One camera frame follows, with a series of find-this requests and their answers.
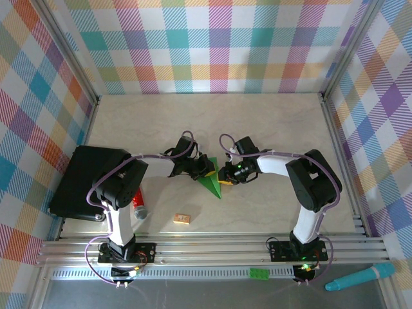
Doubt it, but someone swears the green paper sheet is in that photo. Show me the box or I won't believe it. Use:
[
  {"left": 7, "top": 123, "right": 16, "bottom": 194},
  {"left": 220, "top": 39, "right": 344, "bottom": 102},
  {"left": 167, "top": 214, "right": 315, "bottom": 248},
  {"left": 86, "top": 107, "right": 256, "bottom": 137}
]
[{"left": 196, "top": 156, "right": 223, "bottom": 200}]

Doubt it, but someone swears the teal marker pen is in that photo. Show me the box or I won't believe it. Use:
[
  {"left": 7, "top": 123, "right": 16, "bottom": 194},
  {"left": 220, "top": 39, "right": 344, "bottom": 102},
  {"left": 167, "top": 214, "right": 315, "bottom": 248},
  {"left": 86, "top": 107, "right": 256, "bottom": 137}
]
[{"left": 324, "top": 262, "right": 396, "bottom": 292}]

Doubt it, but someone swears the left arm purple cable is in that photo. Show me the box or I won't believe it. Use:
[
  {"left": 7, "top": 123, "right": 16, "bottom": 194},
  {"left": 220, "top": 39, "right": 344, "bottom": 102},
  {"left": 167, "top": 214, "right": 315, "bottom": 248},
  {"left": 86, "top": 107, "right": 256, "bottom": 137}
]
[{"left": 84, "top": 130, "right": 197, "bottom": 286}]

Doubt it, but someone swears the left black connector board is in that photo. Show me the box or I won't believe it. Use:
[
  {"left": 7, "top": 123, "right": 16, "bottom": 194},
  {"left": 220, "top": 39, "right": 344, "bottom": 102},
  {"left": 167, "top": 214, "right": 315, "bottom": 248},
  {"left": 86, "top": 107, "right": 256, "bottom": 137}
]
[{"left": 111, "top": 265, "right": 142, "bottom": 285}]

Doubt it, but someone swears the right aluminium side rail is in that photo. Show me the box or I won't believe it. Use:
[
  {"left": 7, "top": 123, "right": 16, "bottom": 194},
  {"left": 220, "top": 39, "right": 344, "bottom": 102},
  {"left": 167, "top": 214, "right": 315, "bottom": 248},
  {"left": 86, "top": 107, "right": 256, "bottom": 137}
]
[{"left": 320, "top": 93, "right": 371, "bottom": 238}]

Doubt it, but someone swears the right aluminium corner post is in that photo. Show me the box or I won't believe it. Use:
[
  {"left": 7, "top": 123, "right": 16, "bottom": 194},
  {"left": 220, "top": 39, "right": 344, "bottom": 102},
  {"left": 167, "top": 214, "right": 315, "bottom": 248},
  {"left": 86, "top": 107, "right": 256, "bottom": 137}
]
[{"left": 320, "top": 0, "right": 386, "bottom": 100}]

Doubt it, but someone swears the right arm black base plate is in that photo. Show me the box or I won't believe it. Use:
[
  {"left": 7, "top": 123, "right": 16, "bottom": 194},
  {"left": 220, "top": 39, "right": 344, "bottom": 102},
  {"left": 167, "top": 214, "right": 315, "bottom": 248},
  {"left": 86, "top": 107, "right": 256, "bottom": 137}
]
[{"left": 268, "top": 240, "right": 329, "bottom": 262}]

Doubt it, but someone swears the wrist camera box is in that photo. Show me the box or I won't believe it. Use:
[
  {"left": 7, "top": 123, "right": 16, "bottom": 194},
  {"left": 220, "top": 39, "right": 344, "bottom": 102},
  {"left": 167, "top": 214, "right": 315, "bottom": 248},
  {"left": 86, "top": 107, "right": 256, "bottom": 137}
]
[
  {"left": 234, "top": 136, "right": 260, "bottom": 156},
  {"left": 173, "top": 135, "right": 196, "bottom": 158}
]

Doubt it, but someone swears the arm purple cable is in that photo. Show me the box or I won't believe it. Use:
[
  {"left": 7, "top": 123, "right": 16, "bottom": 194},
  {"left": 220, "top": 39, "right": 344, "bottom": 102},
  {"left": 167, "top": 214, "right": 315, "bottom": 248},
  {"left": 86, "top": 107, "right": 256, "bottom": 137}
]
[
  {"left": 218, "top": 133, "right": 344, "bottom": 286},
  {"left": 84, "top": 130, "right": 197, "bottom": 286}
]

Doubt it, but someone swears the black connector board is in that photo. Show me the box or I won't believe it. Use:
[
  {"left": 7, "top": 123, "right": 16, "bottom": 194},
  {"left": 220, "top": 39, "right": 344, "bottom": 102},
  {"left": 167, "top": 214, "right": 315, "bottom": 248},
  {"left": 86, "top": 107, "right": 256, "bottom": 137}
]
[
  {"left": 111, "top": 265, "right": 142, "bottom": 285},
  {"left": 294, "top": 263, "right": 317, "bottom": 284}
]

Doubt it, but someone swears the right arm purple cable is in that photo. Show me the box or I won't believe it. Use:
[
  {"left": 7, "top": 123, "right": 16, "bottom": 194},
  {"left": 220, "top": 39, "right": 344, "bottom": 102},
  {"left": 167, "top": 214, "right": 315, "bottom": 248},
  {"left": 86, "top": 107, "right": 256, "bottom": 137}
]
[{"left": 218, "top": 133, "right": 344, "bottom": 286}]

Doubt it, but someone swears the aluminium front rail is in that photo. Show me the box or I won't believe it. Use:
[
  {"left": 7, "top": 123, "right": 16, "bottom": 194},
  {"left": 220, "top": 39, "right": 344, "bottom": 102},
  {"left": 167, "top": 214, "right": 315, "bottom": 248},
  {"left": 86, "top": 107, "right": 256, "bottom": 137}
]
[{"left": 35, "top": 233, "right": 390, "bottom": 268}]

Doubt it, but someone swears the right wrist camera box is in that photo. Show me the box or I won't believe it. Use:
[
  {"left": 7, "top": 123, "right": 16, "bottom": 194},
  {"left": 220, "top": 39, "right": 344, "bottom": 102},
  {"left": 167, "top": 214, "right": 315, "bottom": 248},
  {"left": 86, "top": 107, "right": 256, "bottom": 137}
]
[{"left": 234, "top": 136, "right": 260, "bottom": 156}]

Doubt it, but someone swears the right black connector board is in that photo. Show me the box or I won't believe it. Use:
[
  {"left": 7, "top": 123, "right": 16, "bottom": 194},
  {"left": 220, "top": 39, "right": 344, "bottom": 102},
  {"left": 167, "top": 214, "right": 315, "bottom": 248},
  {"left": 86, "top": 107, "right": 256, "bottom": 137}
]
[{"left": 294, "top": 263, "right": 317, "bottom": 284}]

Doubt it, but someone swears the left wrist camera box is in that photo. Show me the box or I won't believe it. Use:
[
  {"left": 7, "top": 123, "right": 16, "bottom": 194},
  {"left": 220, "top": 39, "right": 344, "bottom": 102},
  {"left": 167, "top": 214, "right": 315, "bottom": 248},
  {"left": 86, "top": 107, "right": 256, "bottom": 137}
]
[{"left": 173, "top": 135, "right": 196, "bottom": 158}]

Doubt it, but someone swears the red toy microphone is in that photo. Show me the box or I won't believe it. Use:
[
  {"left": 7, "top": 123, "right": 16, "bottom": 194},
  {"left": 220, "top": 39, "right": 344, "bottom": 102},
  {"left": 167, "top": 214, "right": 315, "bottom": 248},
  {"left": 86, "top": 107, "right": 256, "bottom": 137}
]
[{"left": 132, "top": 189, "right": 149, "bottom": 221}]

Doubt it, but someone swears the left aluminium corner post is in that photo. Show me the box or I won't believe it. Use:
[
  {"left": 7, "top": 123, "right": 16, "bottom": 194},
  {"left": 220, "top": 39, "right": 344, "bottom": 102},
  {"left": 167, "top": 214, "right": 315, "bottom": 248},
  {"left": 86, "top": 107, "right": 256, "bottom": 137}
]
[{"left": 33, "top": 0, "right": 100, "bottom": 106}]

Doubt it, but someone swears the slotted grey cable duct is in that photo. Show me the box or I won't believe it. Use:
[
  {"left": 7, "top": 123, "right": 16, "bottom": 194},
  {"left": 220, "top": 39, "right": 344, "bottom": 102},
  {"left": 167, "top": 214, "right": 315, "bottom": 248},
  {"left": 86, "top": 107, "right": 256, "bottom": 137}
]
[{"left": 50, "top": 267, "right": 297, "bottom": 280}]

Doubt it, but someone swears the green toy brick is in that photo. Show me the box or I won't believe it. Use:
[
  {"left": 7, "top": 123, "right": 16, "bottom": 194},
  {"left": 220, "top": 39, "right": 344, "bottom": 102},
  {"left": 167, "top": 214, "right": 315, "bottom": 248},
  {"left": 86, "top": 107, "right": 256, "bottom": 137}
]
[{"left": 249, "top": 267, "right": 270, "bottom": 281}]

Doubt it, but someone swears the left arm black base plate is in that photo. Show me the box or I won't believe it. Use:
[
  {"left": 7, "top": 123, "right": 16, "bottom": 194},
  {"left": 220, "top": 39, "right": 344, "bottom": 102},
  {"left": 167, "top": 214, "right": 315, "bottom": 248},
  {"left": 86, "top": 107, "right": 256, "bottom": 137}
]
[{"left": 97, "top": 241, "right": 158, "bottom": 265}]

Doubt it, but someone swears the aluminium corner post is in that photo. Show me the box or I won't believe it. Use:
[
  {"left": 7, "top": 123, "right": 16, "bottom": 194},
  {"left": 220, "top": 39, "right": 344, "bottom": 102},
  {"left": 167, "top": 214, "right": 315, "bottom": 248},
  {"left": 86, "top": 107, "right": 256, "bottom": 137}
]
[
  {"left": 320, "top": 0, "right": 386, "bottom": 100},
  {"left": 33, "top": 0, "right": 100, "bottom": 106}
]

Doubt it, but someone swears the black hard case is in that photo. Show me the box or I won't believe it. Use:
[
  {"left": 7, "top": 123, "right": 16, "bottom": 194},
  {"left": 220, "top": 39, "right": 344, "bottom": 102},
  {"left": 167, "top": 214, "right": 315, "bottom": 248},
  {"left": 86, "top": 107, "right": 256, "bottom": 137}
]
[{"left": 50, "top": 145, "right": 125, "bottom": 223}]

